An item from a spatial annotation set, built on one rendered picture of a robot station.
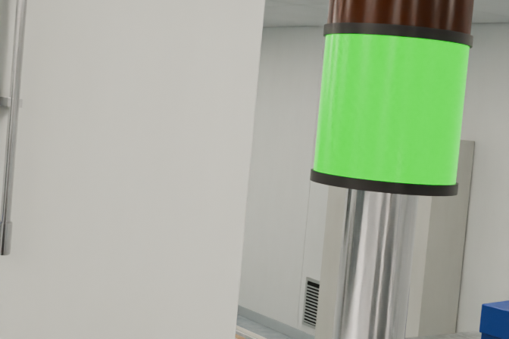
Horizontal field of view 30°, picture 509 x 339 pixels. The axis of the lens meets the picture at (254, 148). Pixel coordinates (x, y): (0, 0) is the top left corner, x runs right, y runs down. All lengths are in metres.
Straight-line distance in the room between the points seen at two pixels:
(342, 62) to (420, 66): 0.03
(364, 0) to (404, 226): 0.08
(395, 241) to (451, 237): 7.04
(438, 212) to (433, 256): 0.33
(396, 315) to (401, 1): 0.10
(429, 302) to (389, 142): 7.02
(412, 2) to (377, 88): 0.03
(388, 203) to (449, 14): 0.06
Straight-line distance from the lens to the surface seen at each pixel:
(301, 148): 9.04
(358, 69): 0.31
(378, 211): 0.32
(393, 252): 0.32
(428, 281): 7.27
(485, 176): 7.36
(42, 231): 1.81
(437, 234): 7.25
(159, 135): 1.89
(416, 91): 0.31
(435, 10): 0.31
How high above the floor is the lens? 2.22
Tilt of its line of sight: 3 degrees down
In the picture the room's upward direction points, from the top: 5 degrees clockwise
